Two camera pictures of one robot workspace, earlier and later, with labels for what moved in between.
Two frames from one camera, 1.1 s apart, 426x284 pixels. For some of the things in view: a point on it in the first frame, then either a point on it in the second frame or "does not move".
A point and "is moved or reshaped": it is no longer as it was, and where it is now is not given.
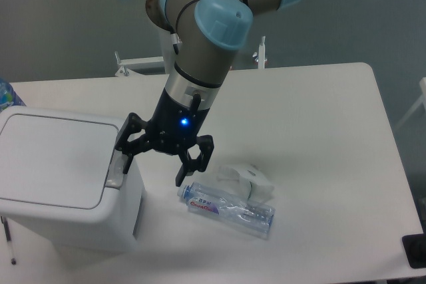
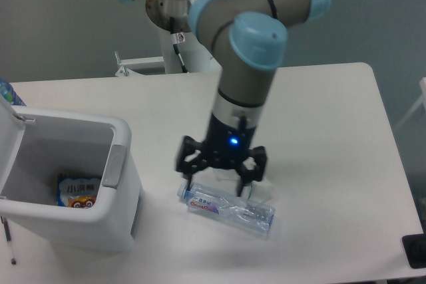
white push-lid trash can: [60, 168] is moved or reshaped
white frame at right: [423, 85] does not move
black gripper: [173, 124] -> [226, 145]
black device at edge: [415, 248] does not move
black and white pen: [6, 227] does not move
